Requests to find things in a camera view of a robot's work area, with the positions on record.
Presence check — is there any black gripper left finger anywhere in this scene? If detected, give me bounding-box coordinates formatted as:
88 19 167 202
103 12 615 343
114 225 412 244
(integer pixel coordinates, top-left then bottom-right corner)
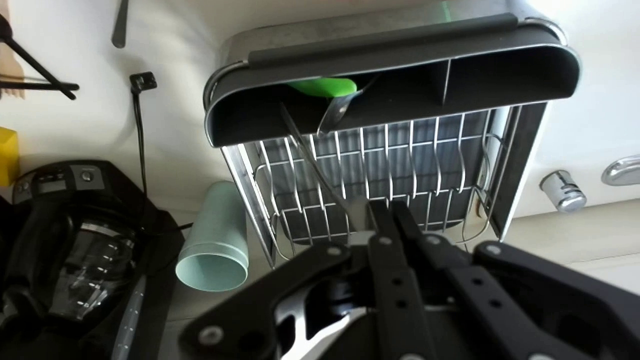
179 197 439 360

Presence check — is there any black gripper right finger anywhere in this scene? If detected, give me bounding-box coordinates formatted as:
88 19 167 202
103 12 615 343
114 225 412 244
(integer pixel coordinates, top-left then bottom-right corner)
393 202 640 360

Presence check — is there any silver fork with flared handle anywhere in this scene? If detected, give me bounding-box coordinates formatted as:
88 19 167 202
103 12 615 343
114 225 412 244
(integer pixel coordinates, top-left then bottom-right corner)
277 97 358 228

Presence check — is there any green silicone spatula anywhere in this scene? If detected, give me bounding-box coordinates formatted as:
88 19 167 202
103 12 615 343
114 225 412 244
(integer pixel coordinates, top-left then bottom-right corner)
287 74 360 100

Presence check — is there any black plastic measuring spoon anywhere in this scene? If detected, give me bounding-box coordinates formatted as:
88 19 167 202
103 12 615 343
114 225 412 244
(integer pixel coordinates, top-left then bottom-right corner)
0 76 83 93
0 12 79 101

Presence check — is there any wooden fork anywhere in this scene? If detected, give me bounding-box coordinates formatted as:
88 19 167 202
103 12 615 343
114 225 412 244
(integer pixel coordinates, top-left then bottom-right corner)
0 37 29 100

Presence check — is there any pale mint plastic cup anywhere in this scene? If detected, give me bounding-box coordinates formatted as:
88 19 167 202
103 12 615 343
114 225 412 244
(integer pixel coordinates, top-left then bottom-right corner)
174 178 251 294

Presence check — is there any dark grey utensil caddy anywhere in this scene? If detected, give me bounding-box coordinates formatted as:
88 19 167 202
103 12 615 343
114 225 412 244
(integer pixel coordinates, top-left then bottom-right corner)
202 12 583 148

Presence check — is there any black kitchen appliance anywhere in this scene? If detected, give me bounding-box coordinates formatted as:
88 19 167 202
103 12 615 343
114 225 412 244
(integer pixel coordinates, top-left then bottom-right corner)
0 158 186 360

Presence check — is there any yellow sponge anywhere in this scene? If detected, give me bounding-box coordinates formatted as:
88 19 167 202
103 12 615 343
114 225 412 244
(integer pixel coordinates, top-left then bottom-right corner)
0 125 22 190

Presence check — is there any steel wire dish rack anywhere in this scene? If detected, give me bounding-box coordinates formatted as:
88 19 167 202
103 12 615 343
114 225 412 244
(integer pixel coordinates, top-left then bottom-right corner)
202 0 583 267

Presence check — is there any silver fork with slim handle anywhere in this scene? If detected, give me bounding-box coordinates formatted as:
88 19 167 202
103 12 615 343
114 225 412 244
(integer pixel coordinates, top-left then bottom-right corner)
316 84 366 134

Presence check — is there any black power cable with plug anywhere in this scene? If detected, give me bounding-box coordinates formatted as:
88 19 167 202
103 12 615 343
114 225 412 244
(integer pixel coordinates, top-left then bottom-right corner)
128 69 160 195

